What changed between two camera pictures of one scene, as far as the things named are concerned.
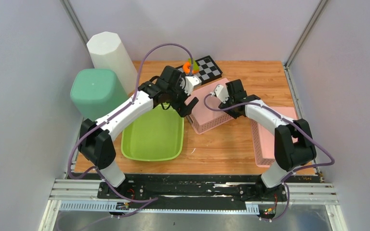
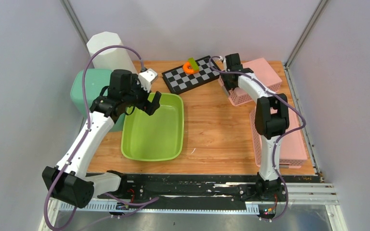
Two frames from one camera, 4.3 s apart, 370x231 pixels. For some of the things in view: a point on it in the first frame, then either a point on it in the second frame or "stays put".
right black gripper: (232, 113) to (229, 86)
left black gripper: (182, 109) to (146, 105)
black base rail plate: (198, 188) stays put
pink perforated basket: (203, 119) to (264, 73)
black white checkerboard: (208, 70) stays put
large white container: (107, 52) stays put
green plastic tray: (158, 136) stays put
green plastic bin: (96, 92) stays put
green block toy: (195, 67) stays put
